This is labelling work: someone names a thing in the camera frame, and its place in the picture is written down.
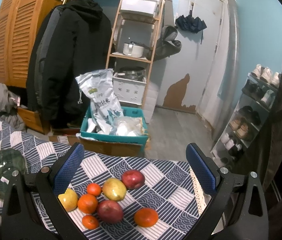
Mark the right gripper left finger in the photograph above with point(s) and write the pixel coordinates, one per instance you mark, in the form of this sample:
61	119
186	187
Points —
50	184

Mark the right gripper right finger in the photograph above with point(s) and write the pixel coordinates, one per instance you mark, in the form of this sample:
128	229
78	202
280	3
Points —
216	184

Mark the small tangerine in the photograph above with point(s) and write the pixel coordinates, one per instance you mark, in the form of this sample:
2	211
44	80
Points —
94	189
90	222

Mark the yellow green mango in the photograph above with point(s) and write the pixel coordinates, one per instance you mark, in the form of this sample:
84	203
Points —
114	189

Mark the red apple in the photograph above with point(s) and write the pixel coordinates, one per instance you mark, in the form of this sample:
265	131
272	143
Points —
133	179
110	211

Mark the large orange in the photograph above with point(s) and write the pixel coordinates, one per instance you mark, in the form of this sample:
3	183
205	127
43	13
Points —
146	217

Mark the blue white patterned tablecloth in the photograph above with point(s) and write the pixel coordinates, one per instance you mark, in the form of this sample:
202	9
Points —
170	188

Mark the green glass bowl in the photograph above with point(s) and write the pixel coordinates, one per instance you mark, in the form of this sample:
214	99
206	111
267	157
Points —
10	160

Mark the wooden drawer box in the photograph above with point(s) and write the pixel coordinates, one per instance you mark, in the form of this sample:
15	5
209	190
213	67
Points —
34	121

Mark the brown cardboard box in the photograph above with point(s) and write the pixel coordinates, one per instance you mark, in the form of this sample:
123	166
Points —
107	148

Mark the grey clothes pile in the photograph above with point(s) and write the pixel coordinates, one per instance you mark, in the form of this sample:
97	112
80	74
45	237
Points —
9	102

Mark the shoe rack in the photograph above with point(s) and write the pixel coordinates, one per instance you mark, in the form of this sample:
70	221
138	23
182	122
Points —
249	115

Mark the clear plastic bag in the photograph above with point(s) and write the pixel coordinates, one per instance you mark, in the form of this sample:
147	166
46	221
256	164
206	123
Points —
127	126

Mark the white rice bag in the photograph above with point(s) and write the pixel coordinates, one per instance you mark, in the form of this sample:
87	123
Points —
104	104

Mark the teal plastic crate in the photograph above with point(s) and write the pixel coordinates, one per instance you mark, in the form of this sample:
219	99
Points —
127	111

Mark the white door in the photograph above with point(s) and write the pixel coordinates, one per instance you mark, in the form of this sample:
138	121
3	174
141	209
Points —
186	73

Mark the white patterned storage box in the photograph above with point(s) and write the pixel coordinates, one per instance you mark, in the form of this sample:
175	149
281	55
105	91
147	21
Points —
129	90

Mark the steel steamer pot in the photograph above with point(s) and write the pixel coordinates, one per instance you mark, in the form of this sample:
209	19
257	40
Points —
132	73

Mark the black hanging coat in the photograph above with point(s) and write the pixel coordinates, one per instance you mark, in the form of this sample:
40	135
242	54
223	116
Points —
73	39

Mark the grey hanging bag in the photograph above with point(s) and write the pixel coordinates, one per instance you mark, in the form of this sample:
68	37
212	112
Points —
167	45

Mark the wooden ladder shelf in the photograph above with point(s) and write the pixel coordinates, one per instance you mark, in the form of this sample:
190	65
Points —
136	29

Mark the white cooking pot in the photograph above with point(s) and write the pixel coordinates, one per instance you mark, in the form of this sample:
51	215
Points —
134	49

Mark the dark blue umbrella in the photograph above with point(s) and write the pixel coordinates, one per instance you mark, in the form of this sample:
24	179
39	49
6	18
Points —
191	28

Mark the wooden louvered wardrobe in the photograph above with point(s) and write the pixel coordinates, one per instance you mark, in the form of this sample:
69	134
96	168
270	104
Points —
20	21

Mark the white storage bin upper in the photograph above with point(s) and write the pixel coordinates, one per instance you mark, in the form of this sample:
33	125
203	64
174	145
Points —
140	7

